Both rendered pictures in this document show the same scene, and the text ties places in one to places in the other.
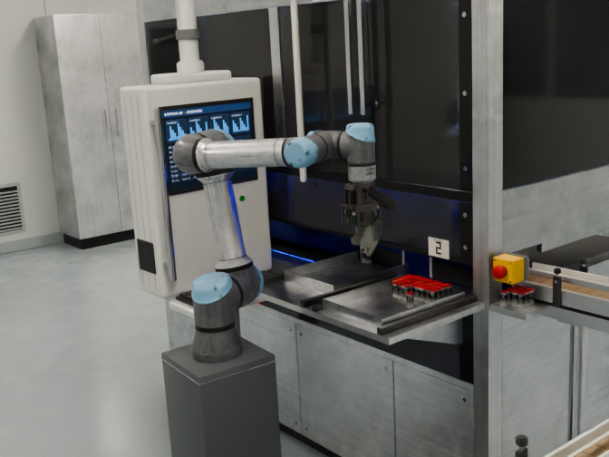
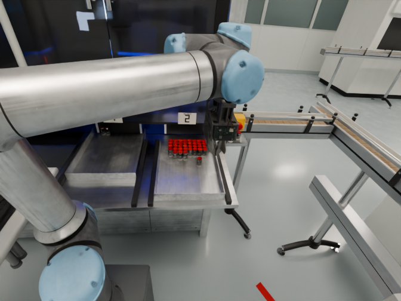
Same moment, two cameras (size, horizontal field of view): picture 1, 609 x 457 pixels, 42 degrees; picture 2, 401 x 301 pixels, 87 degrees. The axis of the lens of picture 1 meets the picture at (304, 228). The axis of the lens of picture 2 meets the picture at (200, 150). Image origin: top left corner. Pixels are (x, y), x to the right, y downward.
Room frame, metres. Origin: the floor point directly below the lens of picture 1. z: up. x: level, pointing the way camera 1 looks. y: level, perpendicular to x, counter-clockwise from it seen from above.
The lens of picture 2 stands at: (1.91, 0.32, 1.49)
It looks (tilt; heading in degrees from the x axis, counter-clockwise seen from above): 36 degrees down; 299
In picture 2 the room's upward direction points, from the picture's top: 6 degrees clockwise
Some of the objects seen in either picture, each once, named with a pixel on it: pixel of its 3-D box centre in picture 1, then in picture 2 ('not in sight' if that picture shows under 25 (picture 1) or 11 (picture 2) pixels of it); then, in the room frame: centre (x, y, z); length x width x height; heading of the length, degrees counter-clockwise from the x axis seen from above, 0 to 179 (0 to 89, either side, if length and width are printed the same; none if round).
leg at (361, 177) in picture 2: not in sight; (335, 212); (1.56, -0.88, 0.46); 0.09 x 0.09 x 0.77; 38
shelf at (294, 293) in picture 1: (365, 294); (149, 165); (2.44, -0.19, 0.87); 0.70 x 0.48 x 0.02; 38
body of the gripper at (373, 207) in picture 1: (361, 203); (222, 116); (2.11, -0.16, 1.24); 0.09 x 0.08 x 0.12; 128
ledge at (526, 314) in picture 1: (522, 306); (233, 137); (2.24, -0.63, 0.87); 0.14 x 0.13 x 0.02; 128
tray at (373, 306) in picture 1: (393, 300); (188, 166); (2.28, -0.26, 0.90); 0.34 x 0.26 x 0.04; 127
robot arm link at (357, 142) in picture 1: (360, 144); (230, 51); (2.12, -0.16, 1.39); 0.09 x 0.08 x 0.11; 61
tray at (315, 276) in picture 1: (346, 271); (111, 150); (2.62, -0.14, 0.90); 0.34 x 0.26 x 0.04; 128
